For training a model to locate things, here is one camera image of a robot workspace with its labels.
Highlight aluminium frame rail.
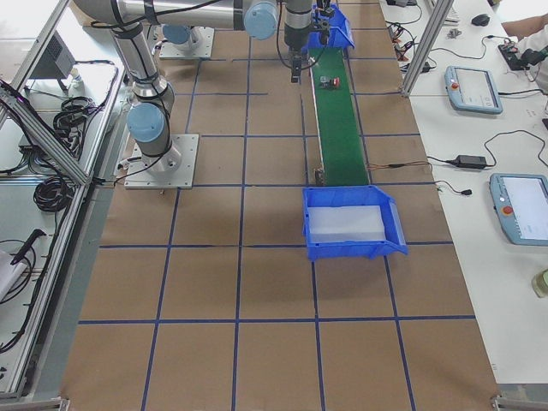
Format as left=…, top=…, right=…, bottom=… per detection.
left=401, top=0, right=453, bottom=97

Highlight upper teach pendant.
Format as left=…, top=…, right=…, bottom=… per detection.
left=444, top=66, right=503, bottom=115

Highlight black power brick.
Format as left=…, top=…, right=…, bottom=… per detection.
left=453, top=155, right=488, bottom=170

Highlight black coiled cables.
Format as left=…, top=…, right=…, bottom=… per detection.
left=33, top=96, right=108, bottom=215

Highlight blue destination bin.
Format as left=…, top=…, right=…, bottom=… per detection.
left=302, top=185, right=408, bottom=261

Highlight green conveyor belt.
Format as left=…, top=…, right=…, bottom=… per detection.
left=309, top=47, right=369, bottom=186

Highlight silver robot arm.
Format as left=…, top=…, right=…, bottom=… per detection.
left=75, top=1, right=313, bottom=122
left=144, top=1, right=335, bottom=52

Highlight lower teach pendant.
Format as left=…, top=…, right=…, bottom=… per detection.
left=489, top=173, right=547, bottom=247

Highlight person forearm white sleeve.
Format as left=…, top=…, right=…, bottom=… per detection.
left=501, top=15, right=548, bottom=95

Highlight black computer mouse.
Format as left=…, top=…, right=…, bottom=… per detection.
left=471, top=14, right=491, bottom=27

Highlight teach pendant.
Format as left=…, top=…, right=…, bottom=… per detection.
left=489, top=173, right=547, bottom=247
left=444, top=66, right=503, bottom=115

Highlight red thin wire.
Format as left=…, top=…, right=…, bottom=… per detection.
left=366, top=161, right=433, bottom=171

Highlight blue source bin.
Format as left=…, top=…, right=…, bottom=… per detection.
left=303, top=4, right=355, bottom=51

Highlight white foam pad destination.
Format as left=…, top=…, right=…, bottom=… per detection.
left=308, top=205, right=386, bottom=242

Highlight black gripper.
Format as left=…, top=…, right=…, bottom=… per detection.
left=284, top=12, right=308, bottom=83
left=313, top=0, right=334, bottom=26

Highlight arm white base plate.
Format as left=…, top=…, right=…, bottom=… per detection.
left=122, top=134, right=200, bottom=189
left=159, top=25, right=215, bottom=60

